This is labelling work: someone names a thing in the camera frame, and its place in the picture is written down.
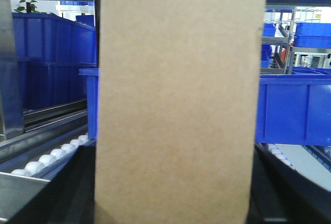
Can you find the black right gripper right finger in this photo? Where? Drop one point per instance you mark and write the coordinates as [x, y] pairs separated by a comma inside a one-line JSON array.
[[279, 194]]

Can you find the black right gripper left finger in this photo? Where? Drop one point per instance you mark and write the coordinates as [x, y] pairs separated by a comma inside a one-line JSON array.
[[69, 197]]

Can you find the brown cardboard box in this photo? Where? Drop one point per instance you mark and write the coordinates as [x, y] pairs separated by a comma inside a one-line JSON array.
[[176, 184]]

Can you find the white roller track left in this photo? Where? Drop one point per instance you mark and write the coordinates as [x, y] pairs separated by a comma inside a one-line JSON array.
[[46, 160]]

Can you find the white roller track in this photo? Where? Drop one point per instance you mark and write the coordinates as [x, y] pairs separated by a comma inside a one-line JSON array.
[[279, 155], [46, 160]]

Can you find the white roller track right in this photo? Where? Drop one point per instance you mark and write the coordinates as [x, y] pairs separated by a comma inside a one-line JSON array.
[[279, 155]]

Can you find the blue plastic bin behind box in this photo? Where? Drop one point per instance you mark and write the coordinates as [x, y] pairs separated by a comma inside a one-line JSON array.
[[294, 110]]

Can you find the large blue crate left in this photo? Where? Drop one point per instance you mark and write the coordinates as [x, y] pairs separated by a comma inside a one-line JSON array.
[[51, 51]]

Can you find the stacked blue crates background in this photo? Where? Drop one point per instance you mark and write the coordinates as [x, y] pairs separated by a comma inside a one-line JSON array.
[[312, 35]]

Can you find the green potted plant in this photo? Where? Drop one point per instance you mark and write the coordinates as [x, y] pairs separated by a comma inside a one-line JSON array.
[[27, 6]]

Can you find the steel shelf upright post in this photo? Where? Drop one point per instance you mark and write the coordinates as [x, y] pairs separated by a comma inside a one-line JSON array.
[[12, 121]]

